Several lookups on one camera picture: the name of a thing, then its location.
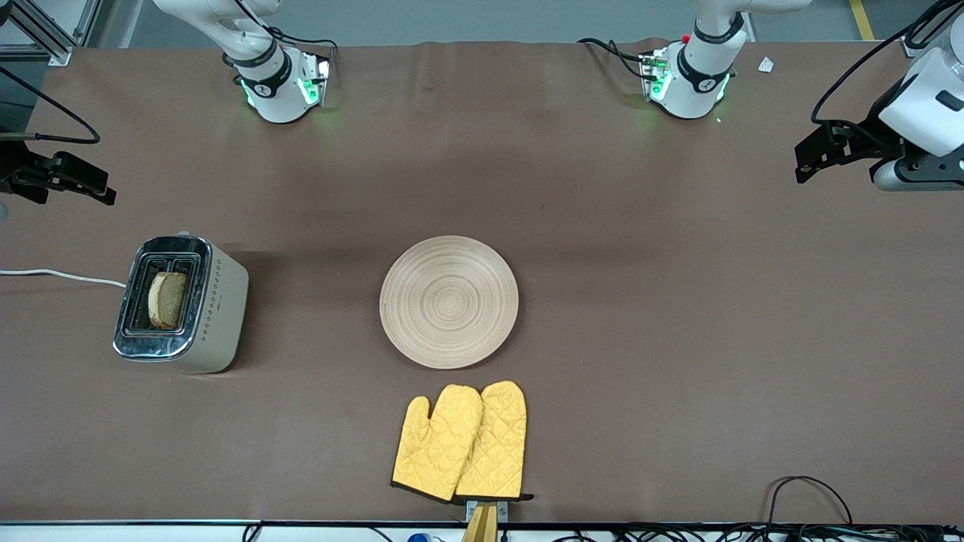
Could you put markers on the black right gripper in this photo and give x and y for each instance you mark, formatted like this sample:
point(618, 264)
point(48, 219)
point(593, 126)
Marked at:
point(10, 160)

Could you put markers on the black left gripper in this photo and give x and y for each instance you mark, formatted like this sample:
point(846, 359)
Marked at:
point(873, 138)

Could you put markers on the brown toast slice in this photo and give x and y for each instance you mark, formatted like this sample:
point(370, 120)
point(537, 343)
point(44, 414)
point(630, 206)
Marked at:
point(167, 299)

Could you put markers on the round wooden plate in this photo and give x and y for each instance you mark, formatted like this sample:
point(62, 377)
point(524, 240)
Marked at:
point(449, 302)

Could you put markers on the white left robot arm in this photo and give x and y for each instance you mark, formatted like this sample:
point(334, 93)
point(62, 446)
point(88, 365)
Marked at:
point(922, 98)

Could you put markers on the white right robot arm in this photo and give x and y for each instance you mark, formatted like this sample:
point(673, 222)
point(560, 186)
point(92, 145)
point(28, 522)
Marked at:
point(275, 90)

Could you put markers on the small white paper scrap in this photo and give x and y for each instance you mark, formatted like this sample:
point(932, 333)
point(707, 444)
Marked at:
point(766, 65)

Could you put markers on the beige chrome toaster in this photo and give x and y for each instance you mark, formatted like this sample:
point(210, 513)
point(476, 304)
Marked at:
point(211, 309)

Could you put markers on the brown table cover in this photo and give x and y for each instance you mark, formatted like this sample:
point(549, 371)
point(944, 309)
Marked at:
point(602, 188)

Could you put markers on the yellow quilted oven mitt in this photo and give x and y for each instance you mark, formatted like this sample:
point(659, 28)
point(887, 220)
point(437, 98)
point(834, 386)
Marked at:
point(433, 452)
point(501, 444)

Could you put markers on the small metal bracket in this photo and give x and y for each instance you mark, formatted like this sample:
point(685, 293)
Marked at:
point(502, 509)

